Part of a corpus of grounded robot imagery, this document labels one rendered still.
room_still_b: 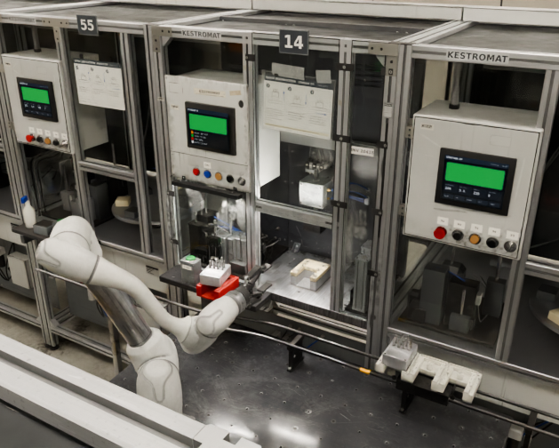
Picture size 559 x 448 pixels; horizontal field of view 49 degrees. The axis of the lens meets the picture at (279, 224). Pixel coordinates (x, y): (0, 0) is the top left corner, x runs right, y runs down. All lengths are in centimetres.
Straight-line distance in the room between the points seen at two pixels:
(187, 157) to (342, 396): 121
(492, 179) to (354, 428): 105
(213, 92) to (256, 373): 119
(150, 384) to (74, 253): 55
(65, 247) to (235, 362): 101
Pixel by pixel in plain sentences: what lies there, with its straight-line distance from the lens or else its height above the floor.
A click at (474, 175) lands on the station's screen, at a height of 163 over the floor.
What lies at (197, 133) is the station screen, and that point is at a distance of 265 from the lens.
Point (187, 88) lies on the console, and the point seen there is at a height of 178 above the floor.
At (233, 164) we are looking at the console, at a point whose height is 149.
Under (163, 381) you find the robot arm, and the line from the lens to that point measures 226.
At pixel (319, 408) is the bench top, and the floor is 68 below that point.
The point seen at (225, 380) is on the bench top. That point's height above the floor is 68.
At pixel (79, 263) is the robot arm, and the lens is 205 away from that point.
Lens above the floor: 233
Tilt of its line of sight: 24 degrees down
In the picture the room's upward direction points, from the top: straight up
